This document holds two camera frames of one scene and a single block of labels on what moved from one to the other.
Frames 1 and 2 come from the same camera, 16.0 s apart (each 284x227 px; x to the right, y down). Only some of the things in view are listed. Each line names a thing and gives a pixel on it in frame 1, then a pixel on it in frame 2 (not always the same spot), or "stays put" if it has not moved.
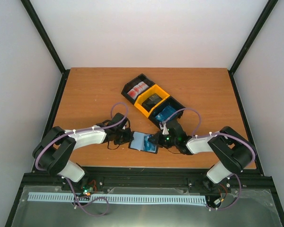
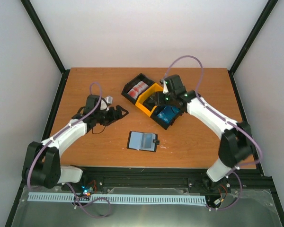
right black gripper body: [165, 142] to [165, 101]
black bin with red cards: [133, 89] stays put
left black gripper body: [121, 138] to [105, 119]
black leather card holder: [140, 142] stays put
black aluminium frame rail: [48, 178] stays put
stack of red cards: [135, 90] stays put
